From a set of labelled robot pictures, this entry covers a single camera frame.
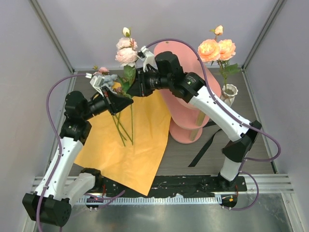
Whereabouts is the mauve flower stem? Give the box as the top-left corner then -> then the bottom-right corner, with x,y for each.
112,78 -> 125,95

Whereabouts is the blue flower stem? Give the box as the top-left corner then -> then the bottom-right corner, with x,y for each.
103,74 -> 126,146

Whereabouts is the pink three-tier shelf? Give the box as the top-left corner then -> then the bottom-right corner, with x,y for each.
154,41 -> 210,144

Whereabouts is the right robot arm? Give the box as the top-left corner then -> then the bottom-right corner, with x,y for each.
127,51 -> 261,191

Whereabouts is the black ribbon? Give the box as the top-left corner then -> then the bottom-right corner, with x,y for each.
188,129 -> 223,168

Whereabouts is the orange flower bouquet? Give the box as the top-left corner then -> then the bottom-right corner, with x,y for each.
74,90 -> 171,195

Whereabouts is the pink rose stem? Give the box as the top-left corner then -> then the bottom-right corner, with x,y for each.
114,26 -> 140,145

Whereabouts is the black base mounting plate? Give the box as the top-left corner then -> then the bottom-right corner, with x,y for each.
99,175 -> 247,198

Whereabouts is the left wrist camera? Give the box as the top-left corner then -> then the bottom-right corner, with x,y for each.
85,73 -> 104,95

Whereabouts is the orange rose stem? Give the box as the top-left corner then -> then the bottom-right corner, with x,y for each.
197,25 -> 240,93

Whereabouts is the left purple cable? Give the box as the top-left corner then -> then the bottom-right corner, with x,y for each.
35,72 -> 126,232

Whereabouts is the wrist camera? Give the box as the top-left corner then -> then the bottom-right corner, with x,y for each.
85,73 -> 104,95
137,46 -> 155,72

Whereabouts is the white ribbed ceramic vase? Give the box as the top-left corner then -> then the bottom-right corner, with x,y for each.
220,84 -> 238,107

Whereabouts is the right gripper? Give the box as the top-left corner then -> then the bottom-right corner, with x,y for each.
126,67 -> 172,98

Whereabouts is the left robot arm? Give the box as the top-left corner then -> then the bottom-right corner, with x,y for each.
22,87 -> 133,230

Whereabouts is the white slotted cable duct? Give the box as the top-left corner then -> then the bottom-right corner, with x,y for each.
77,195 -> 223,205

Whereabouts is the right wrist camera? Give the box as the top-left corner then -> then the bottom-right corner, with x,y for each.
137,46 -> 155,72

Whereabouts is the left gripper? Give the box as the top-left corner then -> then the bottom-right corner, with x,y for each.
82,86 -> 133,121

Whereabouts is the purple cable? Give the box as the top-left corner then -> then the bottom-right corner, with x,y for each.
35,72 -> 126,232
144,38 -> 282,211

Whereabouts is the small pink flower stem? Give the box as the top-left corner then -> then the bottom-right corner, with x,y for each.
92,65 -> 110,76

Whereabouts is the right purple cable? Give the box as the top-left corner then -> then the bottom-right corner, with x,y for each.
144,38 -> 282,211

